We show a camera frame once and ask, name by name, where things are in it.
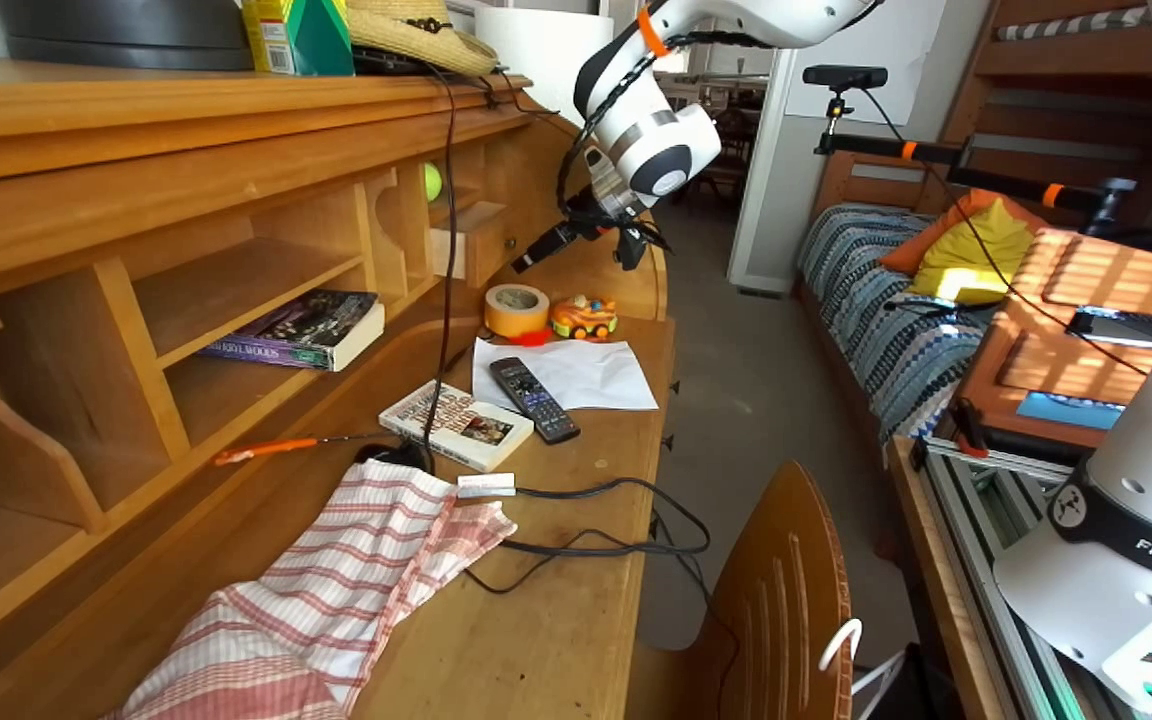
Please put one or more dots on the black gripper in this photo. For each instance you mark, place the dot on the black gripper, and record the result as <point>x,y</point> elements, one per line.
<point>584,219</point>

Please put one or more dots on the orange masking tape roll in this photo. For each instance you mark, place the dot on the orange masking tape roll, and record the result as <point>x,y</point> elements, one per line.
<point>517,314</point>

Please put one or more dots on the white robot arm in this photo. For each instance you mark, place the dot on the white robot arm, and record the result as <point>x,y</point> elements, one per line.
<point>634,141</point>

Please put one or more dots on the orange toy truck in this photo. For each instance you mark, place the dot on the orange toy truck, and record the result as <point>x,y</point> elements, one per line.
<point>584,316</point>

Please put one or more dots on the white paper sheet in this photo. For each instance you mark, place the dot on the white paper sheet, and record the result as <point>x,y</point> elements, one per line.
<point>576,374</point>

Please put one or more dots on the green tennis ball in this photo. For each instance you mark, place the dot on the green tennis ball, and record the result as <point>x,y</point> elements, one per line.
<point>435,181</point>

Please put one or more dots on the black remote control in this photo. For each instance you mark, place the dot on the black remote control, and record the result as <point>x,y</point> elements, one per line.
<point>549,421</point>

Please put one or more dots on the small photo book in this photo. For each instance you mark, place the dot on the small photo book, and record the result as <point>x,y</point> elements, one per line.
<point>459,425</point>

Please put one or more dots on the straw sun hat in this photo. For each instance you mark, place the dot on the straw sun hat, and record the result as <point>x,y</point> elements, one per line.
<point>415,34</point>

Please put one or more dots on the striped bed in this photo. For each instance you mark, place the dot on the striped bed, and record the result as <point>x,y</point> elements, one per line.
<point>906,353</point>

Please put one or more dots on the white power adapter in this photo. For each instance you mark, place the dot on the white power adapter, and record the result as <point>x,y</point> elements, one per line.
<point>486,485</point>

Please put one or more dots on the orange yellow pillow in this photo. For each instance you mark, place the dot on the orange yellow pillow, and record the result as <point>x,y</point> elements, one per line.
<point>968,255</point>

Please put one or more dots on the open yellow green box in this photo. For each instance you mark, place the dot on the open yellow green box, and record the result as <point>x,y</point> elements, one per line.
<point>298,39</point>

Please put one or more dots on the wooden chair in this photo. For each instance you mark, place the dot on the wooden chair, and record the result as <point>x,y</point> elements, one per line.
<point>773,630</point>

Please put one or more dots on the wooden roll-top desk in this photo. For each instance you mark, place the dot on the wooden roll-top desk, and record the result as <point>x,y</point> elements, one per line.
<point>142,220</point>

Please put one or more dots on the red striped white cloth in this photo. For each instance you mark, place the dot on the red striped white cloth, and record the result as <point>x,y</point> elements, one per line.
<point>307,633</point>

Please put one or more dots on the black camera on stand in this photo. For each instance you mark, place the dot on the black camera on stand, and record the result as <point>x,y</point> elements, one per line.
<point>842,82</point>

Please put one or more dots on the orange handled tool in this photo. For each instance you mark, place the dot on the orange handled tool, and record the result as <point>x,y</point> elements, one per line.
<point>230,457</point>

